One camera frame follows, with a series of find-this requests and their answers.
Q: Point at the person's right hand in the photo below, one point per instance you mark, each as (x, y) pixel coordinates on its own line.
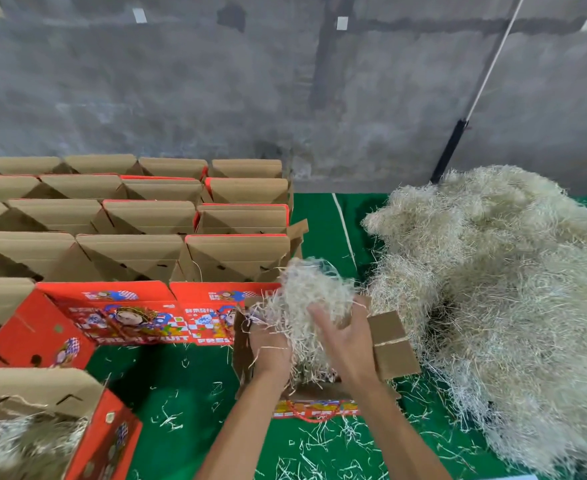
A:
(345, 350)

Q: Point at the person's left hand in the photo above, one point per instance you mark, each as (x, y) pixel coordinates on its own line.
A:
(271, 353)

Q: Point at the red printed cardboard box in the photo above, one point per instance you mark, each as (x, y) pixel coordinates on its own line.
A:
(103, 440)
(394, 345)

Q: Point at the handful of shredded filler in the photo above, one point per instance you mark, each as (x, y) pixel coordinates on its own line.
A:
(23, 450)
(309, 285)

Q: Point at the pile of shredded paper filler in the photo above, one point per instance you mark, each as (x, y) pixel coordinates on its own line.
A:
(514, 315)

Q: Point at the group of red fruit boxes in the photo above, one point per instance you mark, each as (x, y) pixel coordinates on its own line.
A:
(123, 250)

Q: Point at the person's left forearm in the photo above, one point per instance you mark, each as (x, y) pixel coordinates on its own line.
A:
(243, 430)

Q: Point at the person's right forearm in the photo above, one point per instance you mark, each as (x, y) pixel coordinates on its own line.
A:
(404, 435)

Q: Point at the white pole with black grip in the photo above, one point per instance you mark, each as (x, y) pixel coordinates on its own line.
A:
(449, 153)

